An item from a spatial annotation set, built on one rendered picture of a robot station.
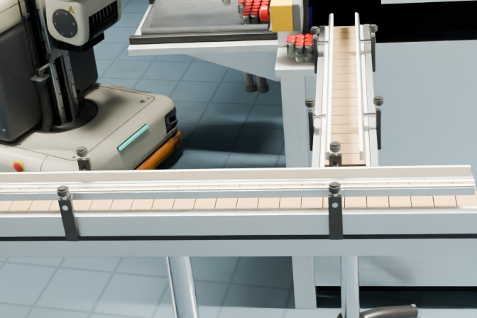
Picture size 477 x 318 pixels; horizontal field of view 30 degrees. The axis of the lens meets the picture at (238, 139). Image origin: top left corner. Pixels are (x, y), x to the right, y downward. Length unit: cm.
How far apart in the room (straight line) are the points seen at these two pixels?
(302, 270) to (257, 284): 24
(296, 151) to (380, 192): 91
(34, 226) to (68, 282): 136
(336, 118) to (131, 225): 50
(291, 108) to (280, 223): 85
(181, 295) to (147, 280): 122
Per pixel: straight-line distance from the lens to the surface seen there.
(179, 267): 170
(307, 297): 275
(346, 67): 206
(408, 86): 235
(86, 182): 172
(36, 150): 322
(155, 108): 338
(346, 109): 188
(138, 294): 291
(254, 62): 244
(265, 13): 219
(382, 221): 156
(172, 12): 258
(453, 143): 245
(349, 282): 242
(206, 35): 236
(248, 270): 294
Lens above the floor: 183
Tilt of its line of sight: 30 degrees down
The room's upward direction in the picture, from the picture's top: 5 degrees counter-clockwise
